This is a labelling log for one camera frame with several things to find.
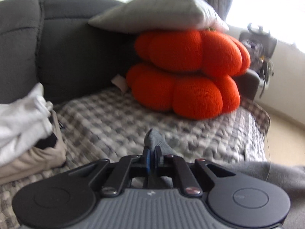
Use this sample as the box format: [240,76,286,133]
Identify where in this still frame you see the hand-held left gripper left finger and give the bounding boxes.
[69,147,151,195]

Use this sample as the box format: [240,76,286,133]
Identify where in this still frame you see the grey clothes on chair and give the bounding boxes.
[242,38,274,98]

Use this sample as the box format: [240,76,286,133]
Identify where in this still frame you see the light grey pillow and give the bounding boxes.
[88,0,230,34]

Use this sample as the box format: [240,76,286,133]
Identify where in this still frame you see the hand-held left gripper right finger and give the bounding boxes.
[153,147,237,196]

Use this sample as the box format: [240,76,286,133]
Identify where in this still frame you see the white garment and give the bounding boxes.
[0,82,54,165]

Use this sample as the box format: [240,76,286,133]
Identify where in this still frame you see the grey white office chair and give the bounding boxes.
[238,23,278,98]

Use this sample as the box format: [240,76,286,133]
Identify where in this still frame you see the grey pants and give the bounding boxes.
[144,128,305,229]

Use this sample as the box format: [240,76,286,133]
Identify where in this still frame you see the grey checked quilted blanket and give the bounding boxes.
[0,86,271,229]

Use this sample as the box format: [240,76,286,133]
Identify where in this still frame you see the grey curtain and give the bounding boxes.
[207,0,236,25]

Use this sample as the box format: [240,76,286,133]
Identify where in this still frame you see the black garment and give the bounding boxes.
[35,134,59,149]

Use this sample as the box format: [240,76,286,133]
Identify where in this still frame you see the beige garment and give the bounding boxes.
[0,110,67,184]

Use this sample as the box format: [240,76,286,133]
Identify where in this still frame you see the orange lobed cushion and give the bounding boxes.
[134,29,251,77]
[125,63,241,120]

